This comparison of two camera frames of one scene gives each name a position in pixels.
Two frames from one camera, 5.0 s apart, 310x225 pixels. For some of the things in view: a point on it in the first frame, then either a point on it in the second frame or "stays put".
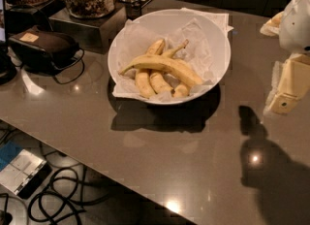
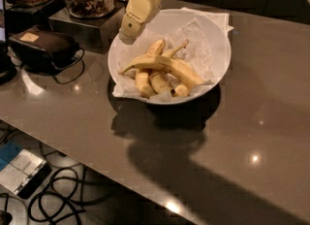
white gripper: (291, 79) to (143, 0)
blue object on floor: (8, 151) stays put
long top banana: (169, 64) stays put
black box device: (41, 51) stays put
